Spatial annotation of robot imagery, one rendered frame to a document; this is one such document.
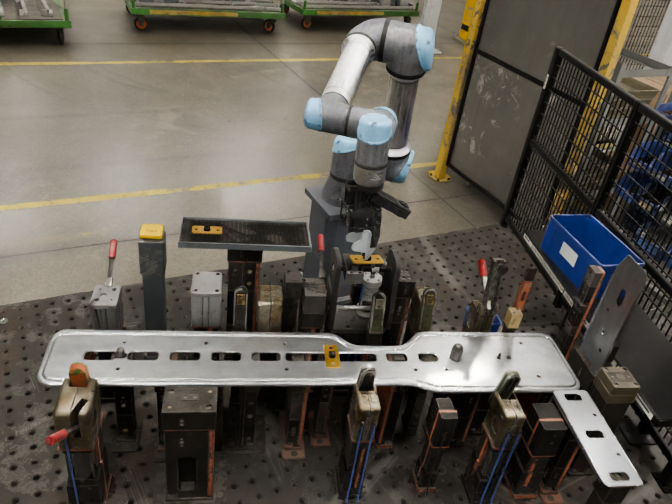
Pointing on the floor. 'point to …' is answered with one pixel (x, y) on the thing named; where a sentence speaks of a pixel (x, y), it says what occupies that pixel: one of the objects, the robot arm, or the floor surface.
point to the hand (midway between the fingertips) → (367, 252)
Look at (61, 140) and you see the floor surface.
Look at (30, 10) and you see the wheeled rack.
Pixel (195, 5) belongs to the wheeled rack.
